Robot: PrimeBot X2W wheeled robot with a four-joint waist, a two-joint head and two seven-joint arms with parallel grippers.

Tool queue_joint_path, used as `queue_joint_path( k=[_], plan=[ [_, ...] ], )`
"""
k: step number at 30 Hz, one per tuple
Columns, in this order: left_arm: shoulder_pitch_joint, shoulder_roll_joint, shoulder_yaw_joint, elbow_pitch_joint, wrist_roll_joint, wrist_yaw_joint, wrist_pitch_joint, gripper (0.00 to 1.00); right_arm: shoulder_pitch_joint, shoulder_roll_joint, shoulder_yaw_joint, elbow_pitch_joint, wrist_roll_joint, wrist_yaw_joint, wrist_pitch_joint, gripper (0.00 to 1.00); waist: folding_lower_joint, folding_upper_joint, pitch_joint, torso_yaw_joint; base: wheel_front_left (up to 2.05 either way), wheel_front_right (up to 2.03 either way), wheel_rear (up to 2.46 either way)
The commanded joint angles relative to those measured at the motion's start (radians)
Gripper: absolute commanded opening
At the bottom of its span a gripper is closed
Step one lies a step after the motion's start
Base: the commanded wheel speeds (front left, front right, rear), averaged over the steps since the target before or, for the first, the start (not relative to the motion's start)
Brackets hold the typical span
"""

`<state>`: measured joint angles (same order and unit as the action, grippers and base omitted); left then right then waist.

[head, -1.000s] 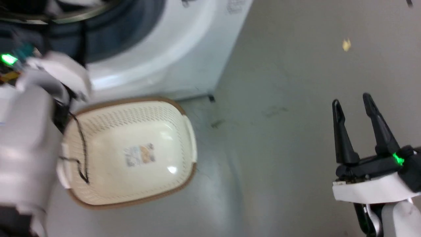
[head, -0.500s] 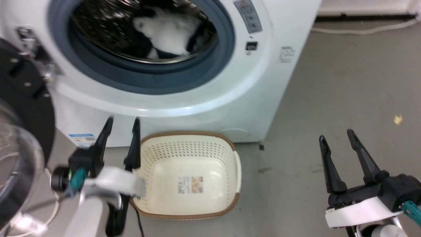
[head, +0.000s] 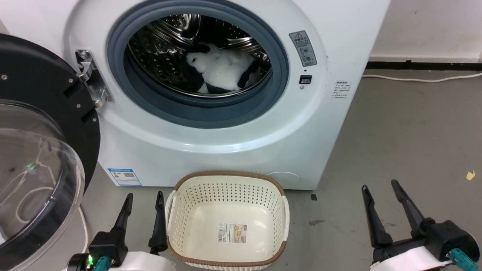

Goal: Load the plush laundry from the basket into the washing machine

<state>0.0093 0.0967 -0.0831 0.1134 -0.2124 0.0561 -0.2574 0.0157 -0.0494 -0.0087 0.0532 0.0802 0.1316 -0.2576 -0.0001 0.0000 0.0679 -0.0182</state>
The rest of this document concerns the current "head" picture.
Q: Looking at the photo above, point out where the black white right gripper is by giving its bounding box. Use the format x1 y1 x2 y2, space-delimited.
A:
362 179 480 271

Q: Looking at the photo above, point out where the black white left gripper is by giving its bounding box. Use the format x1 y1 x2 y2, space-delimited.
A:
66 191 177 271

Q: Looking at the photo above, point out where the cream perforated laundry basket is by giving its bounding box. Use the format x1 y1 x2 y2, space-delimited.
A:
165 171 290 271

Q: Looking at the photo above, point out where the basket product label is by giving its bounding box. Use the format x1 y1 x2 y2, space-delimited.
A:
218 223 247 244

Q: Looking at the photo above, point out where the white front-load washing machine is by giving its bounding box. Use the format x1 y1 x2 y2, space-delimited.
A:
0 0 391 190

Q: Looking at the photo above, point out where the black and white plush toy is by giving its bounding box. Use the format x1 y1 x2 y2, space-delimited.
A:
185 42 261 94

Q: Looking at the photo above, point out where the blue energy label sticker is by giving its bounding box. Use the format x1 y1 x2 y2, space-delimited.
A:
108 168 142 186

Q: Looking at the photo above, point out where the black round washer door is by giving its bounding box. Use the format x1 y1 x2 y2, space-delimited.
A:
0 34 101 271

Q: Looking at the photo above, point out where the metal door hinge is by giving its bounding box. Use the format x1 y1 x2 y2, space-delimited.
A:
75 49 113 108

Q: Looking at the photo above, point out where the grey warning label sticker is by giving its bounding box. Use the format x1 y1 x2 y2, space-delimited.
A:
289 30 317 67

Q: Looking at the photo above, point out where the white thin cable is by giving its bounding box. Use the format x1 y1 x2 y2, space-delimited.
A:
78 206 89 253

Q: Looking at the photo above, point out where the white cable on floor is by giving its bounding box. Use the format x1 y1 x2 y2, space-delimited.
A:
362 72 482 82

